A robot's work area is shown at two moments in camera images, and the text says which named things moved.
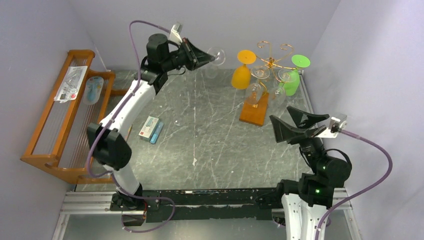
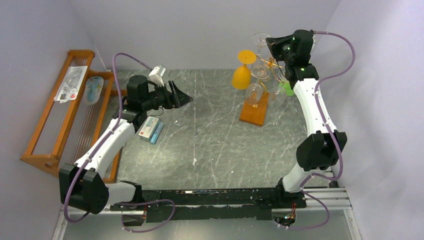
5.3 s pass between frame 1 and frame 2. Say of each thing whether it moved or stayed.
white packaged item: stayed
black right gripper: moved
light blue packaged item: stayed
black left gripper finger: moved
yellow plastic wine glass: stayed
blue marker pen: stayed
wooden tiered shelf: stayed
